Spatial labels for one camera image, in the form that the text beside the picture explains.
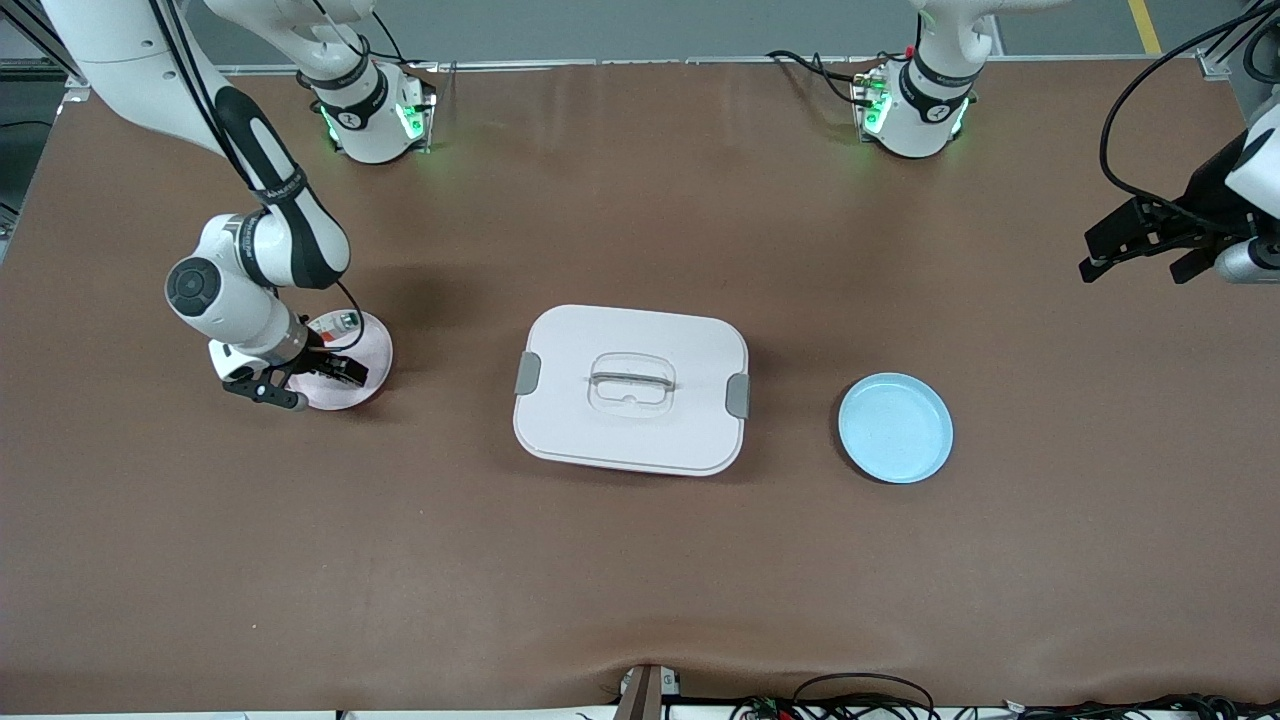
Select light blue round plate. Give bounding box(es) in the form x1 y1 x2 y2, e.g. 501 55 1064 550
838 372 955 485

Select black base cable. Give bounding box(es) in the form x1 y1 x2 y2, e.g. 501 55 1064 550
340 5 441 71
765 48 901 109

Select silver table edge rail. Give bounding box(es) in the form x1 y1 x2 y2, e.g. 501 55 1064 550
200 55 1211 76

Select grey camera mounting pole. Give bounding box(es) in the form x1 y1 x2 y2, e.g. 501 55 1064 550
613 663 683 720

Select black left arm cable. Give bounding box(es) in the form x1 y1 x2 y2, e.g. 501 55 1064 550
1098 0 1280 236

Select aluminium frame corner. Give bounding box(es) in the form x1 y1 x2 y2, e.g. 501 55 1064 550
0 0 91 101
1195 0 1280 81

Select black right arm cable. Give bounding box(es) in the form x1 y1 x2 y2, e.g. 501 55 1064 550
148 0 366 353

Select pink round plate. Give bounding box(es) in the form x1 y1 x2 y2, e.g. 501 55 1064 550
298 309 394 412

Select white lidded storage box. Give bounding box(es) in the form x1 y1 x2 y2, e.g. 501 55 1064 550
512 304 751 477

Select black cable bundle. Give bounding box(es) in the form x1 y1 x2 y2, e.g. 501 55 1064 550
730 672 941 720
1000 693 1280 720

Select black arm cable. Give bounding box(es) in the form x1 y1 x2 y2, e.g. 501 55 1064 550
1098 0 1280 236
148 0 366 353

